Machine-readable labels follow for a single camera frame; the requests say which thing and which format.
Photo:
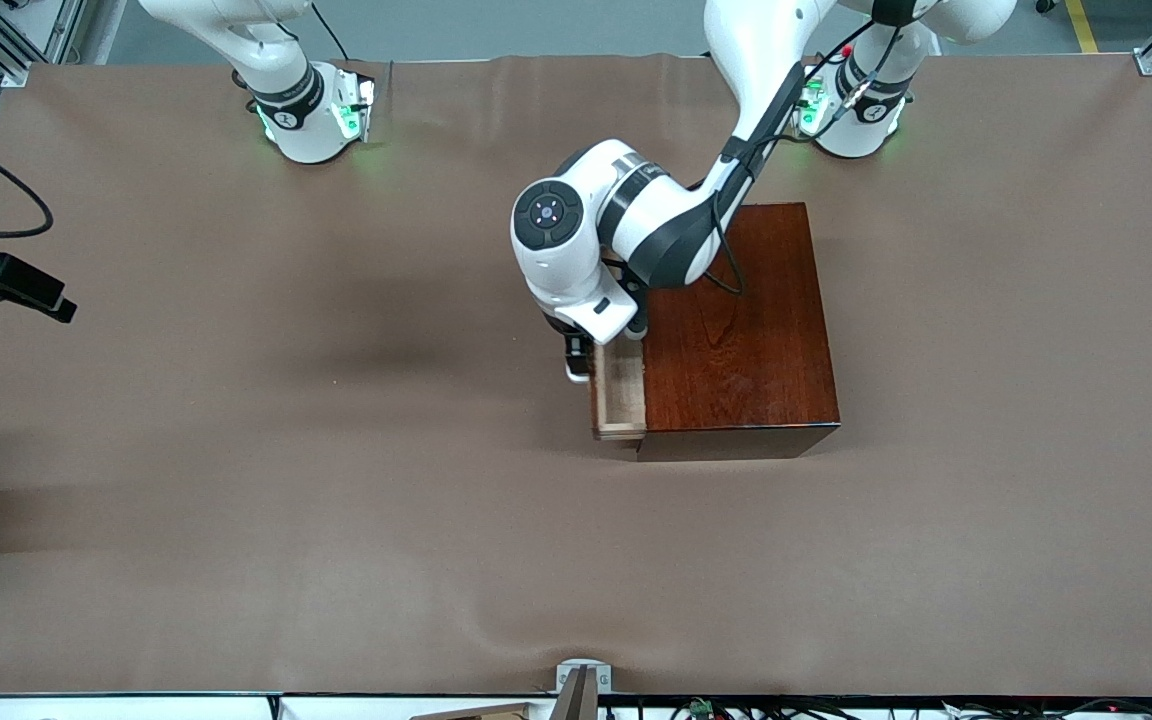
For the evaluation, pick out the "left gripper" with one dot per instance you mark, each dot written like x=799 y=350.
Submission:
x=573 y=345

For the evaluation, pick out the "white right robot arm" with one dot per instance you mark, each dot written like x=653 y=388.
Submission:
x=301 y=120

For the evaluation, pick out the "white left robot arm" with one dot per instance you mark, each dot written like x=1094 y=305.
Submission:
x=656 y=215

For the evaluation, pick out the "dark wooden drawer cabinet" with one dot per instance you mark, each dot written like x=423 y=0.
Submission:
x=746 y=360

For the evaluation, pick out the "brown table mat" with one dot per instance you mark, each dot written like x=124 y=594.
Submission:
x=336 y=560

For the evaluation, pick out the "tan wooden board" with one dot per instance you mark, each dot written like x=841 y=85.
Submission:
x=476 y=713

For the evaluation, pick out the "grey metal bracket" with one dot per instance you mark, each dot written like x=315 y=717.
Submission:
x=583 y=685

